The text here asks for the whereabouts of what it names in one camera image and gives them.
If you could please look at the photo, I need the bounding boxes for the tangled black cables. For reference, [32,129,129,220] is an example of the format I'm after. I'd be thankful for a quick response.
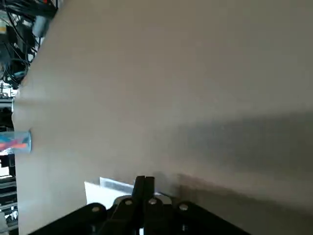
[0,0,60,89]

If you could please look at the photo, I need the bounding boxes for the white A4 paper sheet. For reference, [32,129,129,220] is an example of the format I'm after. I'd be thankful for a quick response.
[84,176,177,206]

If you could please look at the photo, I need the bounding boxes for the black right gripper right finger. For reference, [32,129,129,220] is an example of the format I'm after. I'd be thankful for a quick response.
[145,175,250,235]

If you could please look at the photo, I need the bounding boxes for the orange pen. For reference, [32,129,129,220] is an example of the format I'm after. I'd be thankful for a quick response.
[0,142,27,151]

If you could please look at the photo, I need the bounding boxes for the clear plastic cup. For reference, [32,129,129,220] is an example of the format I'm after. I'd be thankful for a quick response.
[0,130,33,155]

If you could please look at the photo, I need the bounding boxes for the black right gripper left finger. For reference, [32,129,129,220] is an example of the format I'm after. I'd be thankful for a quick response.
[28,175,147,235]

